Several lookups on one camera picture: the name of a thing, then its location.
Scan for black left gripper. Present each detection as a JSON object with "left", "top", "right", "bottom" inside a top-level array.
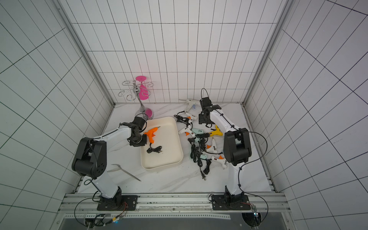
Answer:
[{"left": 129, "top": 132, "right": 148, "bottom": 147}]

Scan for yellow glue gun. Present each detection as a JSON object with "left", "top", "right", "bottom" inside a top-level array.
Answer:
[{"left": 209, "top": 125, "right": 223, "bottom": 137}]

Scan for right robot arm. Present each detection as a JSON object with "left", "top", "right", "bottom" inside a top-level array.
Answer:
[{"left": 199, "top": 97, "right": 252, "bottom": 205}]

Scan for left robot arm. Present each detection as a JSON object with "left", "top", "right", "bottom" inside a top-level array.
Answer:
[{"left": 71, "top": 115, "right": 147, "bottom": 199}]

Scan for mint green glue gun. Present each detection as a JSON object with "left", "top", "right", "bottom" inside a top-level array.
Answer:
[{"left": 191, "top": 128, "right": 210, "bottom": 139}]

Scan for white glue gun blue trigger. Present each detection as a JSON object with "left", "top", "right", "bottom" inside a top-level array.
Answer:
[{"left": 179, "top": 99, "right": 201, "bottom": 112}]

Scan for cream plastic storage tray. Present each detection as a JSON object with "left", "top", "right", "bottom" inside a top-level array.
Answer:
[{"left": 141, "top": 117, "right": 184, "bottom": 171}]

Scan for white glue gun orange trigger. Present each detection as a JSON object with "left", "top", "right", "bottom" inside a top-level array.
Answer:
[{"left": 211, "top": 156, "right": 228, "bottom": 169}]

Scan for metal tongs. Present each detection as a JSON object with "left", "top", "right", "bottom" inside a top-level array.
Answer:
[{"left": 107, "top": 164, "right": 141, "bottom": 182}]

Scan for chrome cup holder stand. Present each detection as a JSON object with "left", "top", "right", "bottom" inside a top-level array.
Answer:
[{"left": 118, "top": 76, "right": 154, "bottom": 121}]

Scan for black coiled cable with plug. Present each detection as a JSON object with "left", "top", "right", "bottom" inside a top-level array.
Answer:
[{"left": 173, "top": 110, "right": 192, "bottom": 126}]

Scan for orange gun black cable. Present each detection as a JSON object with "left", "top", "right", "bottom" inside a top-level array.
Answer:
[{"left": 146, "top": 143, "right": 163, "bottom": 154}]

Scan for black power cable bundle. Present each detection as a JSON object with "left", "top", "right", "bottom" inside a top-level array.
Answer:
[{"left": 187, "top": 133, "right": 213, "bottom": 181}]

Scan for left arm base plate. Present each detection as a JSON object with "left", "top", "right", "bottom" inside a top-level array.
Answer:
[{"left": 97, "top": 194, "right": 138, "bottom": 211}]

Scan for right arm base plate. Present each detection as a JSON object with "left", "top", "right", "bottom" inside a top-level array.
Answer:
[{"left": 209, "top": 194, "right": 251, "bottom": 211}]

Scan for aluminium mounting rail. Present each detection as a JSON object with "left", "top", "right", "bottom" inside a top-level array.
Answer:
[{"left": 56, "top": 192, "right": 291, "bottom": 223}]

